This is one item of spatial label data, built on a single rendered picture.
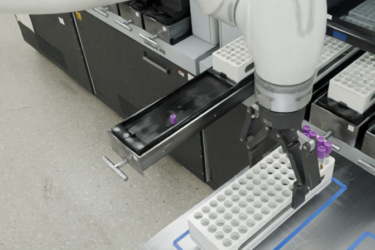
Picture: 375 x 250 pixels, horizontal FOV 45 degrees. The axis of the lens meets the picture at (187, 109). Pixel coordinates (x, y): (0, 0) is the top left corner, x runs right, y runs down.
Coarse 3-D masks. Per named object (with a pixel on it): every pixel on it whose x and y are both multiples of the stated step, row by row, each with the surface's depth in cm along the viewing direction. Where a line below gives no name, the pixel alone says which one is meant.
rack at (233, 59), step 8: (240, 40) 128; (224, 48) 125; (232, 48) 125; (240, 48) 125; (216, 56) 123; (224, 56) 124; (232, 56) 122; (240, 56) 122; (248, 56) 122; (216, 64) 124; (224, 64) 121; (232, 64) 119; (240, 64) 121; (248, 64) 121; (224, 72) 123; (232, 72) 120; (240, 72) 120; (248, 72) 122
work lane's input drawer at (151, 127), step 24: (216, 72) 125; (168, 96) 120; (192, 96) 120; (216, 96) 120; (240, 96) 122; (144, 120) 115; (168, 120) 114; (192, 120) 113; (216, 120) 119; (120, 144) 110; (144, 144) 106; (168, 144) 110; (144, 168) 107
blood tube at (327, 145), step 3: (327, 141) 83; (324, 144) 82; (327, 144) 82; (330, 144) 82; (327, 147) 82; (330, 147) 82; (327, 150) 83; (330, 150) 83; (327, 153) 83; (327, 156) 84; (324, 159) 85; (327, 159) 84; (324, 162) 85; (327, 162) 85
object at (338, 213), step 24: (264, 168) 97; (336, 168) 95; (360, 168) 95; (216, 192) 93; (336, 192) 91; (360, 192) 90; (312, 216) 87; (336, 216) 86; (360, 216) 86; (168, 240) 86; (264, 240) 84; (288, 240) 83; (312, 240) 83; (336, 240) 83; (360, 240) 82
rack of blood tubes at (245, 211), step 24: (288, 168) 92; (240, 192) 83; (264, 192) 82; (288, 192) 82; (312, 192) 86; (192, 216) 79; (216, 216) 80; (240, 216) 80; (264, 216) 78; (288, 216) 84; (192, 240) 83; (216, 240) 75; (240, 240) 75
